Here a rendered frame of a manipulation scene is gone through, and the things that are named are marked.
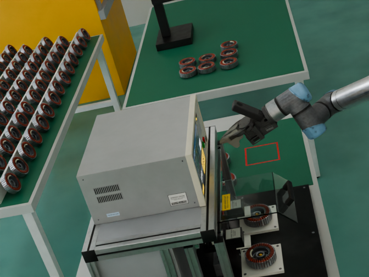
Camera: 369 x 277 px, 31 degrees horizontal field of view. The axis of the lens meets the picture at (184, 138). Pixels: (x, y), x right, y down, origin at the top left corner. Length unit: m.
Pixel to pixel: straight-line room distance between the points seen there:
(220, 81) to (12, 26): 2.54
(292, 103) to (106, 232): 0.77
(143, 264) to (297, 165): 1.04
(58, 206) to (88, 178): 2.52
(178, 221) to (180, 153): 0.22
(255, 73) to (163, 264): 1.94
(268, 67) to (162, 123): 1.70
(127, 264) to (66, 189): 2.68
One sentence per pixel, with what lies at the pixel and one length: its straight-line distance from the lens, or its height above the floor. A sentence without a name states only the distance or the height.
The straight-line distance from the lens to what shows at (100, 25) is 5.78.
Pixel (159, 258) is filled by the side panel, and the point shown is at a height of 1.03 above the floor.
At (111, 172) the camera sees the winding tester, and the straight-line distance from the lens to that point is 2.16.
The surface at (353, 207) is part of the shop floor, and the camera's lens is 3.93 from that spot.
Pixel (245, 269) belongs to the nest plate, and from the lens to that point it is 2.43.
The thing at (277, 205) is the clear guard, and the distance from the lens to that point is 2.21.
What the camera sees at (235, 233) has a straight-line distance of 2.38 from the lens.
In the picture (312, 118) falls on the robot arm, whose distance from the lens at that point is 2.31.
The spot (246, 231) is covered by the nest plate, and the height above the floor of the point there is 0.78.
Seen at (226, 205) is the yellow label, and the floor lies 1.07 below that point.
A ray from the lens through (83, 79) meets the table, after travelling 4.53.
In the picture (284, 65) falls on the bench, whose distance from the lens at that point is 3.93.
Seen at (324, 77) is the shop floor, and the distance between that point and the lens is 5.43.
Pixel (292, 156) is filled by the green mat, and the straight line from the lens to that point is 3.04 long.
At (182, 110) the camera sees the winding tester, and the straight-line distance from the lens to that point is 2.38.
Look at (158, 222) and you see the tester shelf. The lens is 2.20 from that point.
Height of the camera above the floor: 2.36
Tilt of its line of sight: 28 degrees down
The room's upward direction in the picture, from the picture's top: 16 degrees counter-clockwise
